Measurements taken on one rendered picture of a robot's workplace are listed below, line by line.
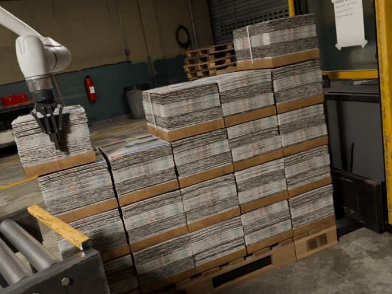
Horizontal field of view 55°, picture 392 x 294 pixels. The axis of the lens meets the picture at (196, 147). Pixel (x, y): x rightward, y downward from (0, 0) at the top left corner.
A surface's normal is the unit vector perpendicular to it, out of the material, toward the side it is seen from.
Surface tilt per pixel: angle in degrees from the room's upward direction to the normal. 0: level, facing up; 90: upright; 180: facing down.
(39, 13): 90
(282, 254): 90
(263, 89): 90
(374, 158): 90
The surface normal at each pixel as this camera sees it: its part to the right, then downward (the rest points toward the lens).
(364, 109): -0.91, 0.25
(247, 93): 0.36, 0.16
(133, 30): 0.63, 0.07
